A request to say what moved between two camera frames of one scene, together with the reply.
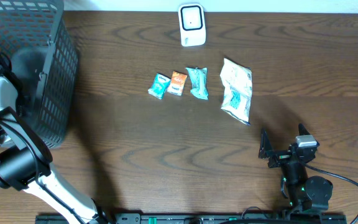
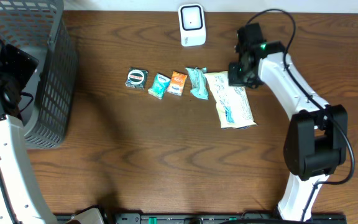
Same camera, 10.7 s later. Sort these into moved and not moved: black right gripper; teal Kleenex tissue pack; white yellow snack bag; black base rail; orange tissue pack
Moved: white yellow snack bag; black right gripper
Not moved: orange tissue pack; black base rail; teal Kleenex tissue pack
